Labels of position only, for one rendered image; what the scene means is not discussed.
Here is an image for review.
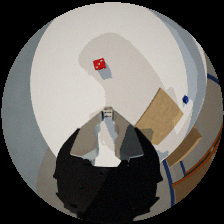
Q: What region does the red die with white pips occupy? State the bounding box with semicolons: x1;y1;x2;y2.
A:
93;58;106;70

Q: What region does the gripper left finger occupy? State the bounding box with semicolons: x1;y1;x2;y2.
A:
53;111;104;179

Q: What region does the blue die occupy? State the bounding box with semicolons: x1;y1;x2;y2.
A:
182;95;189;104

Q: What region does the beige die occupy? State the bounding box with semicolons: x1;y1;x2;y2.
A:
103;107;113;118

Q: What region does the tan square mat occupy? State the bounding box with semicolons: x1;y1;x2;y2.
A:
134;88;183;145

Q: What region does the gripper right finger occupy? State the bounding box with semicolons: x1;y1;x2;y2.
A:
112;110;163;183

